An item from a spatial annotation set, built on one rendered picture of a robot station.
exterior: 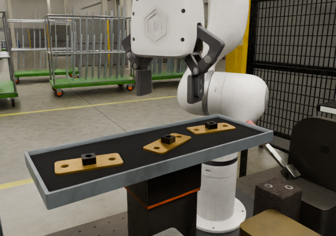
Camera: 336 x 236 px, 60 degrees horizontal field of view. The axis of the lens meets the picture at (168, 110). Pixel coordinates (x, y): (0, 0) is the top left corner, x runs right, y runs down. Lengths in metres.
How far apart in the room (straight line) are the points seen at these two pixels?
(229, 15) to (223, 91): 0.19
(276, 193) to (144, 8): 0.32
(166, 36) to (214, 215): 0.60
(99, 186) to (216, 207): 0.55
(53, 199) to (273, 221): 0.28
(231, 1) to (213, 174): 0.44
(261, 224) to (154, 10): 0.32
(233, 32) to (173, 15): 0.39
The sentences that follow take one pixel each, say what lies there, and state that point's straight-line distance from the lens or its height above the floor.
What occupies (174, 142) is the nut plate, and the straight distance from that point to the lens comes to 0.45.
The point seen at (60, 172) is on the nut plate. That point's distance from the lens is 0.38.
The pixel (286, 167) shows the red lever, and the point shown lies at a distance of 0.57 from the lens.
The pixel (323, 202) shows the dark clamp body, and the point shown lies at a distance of 0.52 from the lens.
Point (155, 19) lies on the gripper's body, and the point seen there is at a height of 1.34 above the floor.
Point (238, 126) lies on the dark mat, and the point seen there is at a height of 1.16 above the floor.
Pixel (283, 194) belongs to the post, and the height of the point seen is 1.10.
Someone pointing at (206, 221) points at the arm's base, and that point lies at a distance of 0.88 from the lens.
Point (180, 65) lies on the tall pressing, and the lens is 8.43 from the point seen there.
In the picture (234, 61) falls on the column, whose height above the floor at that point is 0.68.
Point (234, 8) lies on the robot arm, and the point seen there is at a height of 1.39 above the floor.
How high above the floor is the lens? 1.32
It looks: 14 degrees down
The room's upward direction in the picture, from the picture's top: straight up
